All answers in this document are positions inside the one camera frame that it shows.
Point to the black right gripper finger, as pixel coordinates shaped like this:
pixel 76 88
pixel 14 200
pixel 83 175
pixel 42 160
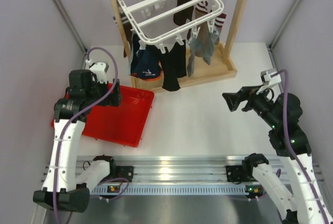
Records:
pixel 232 100
pixel 246 91

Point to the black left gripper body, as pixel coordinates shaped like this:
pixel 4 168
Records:
pixel 99 90

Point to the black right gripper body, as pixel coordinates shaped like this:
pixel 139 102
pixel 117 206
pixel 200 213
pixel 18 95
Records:
pixel 261 103

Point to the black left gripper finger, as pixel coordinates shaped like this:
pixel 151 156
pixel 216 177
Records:
pixel 104 89
pixel 116 94

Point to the black sock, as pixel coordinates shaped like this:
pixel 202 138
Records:
pixel 178 59
pixel 170 82

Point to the white plastic clip hanger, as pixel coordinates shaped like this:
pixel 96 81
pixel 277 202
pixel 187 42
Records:
pixel 218 8

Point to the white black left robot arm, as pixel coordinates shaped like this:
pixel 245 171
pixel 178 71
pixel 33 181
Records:
pixel 62 190

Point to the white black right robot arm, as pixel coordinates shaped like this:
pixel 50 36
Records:
pixel 303 202

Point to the red plastic tray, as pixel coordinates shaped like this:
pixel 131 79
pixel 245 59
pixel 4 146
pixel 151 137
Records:
pixel 123 124

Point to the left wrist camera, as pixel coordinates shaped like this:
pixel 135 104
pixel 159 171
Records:
pixel 99 69

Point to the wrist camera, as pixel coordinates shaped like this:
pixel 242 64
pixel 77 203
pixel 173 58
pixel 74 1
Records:
pixel 270 78
pixel 99 69

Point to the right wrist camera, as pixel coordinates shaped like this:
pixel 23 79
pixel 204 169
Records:
pixel 270 78

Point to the wooden hanger stand frame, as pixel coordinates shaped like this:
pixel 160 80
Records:
pixel 174 43

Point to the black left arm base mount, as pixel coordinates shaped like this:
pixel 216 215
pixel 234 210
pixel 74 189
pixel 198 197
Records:
pixel 126 172

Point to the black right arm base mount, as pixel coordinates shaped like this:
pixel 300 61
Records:
pixel 238 174

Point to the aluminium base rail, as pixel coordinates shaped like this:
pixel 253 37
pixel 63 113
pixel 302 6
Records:
pixel 179 176

